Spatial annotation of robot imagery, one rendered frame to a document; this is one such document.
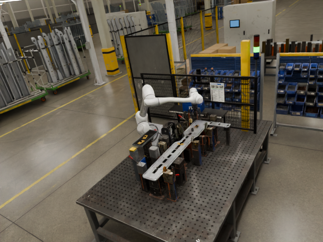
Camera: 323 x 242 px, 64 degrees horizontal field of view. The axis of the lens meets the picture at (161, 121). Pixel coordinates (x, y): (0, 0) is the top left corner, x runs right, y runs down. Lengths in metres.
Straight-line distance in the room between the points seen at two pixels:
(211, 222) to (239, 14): 8.00
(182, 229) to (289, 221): 1.56
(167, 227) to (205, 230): 0.36
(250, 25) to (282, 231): 7.35
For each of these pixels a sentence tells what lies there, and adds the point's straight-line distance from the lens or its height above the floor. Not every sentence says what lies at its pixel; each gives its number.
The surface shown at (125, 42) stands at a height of 1.85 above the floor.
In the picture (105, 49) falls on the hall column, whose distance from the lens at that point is 10.74.
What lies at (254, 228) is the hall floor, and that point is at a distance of 3.56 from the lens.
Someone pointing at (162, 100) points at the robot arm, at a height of 1.50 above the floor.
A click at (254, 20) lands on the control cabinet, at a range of 9.62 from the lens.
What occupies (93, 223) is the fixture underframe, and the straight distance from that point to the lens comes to 3.44.
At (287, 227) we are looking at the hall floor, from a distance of 3.63.
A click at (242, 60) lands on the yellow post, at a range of 3.62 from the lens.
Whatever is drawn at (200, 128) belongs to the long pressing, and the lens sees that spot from 3.50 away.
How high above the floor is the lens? 2.67
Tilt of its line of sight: 26 degrees down
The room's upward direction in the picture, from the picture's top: 9 degrees counter-clockwise
